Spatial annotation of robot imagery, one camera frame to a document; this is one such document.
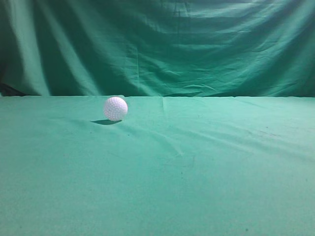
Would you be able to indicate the green table cloth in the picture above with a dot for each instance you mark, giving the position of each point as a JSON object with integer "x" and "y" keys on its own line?
{"x": 175, "y": 166}

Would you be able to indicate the white dimpled ball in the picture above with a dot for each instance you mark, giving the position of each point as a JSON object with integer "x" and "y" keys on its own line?
{"x": 115, "y": 108}

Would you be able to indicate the green backdrop cloth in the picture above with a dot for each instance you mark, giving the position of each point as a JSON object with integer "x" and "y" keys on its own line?
{"x": 206, "y": 48}

